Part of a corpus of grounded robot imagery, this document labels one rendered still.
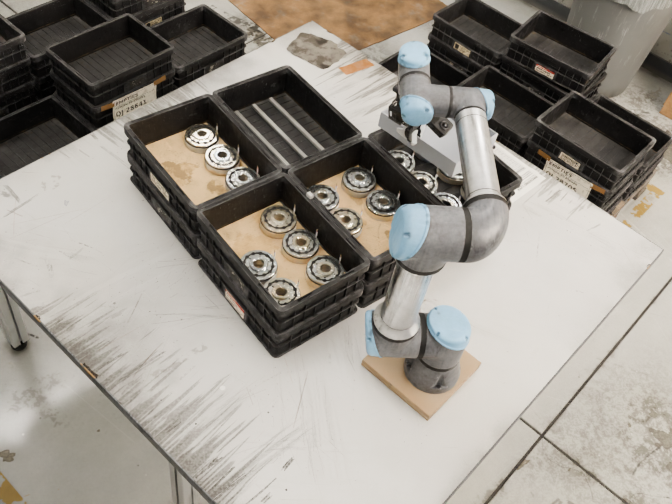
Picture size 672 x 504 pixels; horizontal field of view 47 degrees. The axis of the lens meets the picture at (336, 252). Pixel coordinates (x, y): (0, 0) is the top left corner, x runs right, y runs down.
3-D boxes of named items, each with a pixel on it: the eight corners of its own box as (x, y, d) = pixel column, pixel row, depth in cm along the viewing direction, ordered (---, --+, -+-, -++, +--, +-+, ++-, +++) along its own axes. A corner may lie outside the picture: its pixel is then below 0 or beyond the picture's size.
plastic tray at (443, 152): (492, 146, 220) (498, 133, 217) (451, 177, 209) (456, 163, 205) (420, 99, 230) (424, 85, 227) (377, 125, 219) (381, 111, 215)
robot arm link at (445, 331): (464, 370, 197) (478, 342, 186) (413, 368, 195) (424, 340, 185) (459, 331, 204) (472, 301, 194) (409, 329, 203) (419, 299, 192)
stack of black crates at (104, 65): (136, 98, 349) (128, 11, 315) (179, 132, 339) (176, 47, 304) (59, 135, 328) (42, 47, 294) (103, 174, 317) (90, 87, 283)
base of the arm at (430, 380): (469, 367, 209) (478, 347, 201) (439, 404, 201) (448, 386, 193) (423, 335, 214) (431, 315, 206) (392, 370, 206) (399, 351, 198)
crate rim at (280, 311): (371, 268, 204) (373, 263, 202) (279, 319, 190) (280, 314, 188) (284, 176, 222) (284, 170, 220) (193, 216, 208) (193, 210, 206)
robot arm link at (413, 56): (398, 66, 179) (397, 38, 183) (397, 95, 189) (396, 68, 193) (432, 64, 179) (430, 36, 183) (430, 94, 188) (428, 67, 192)
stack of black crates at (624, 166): (613, 216, 340) (658, 139, 305) (578, 250, 323) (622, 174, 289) (538, 167, 354) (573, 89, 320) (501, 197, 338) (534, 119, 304)
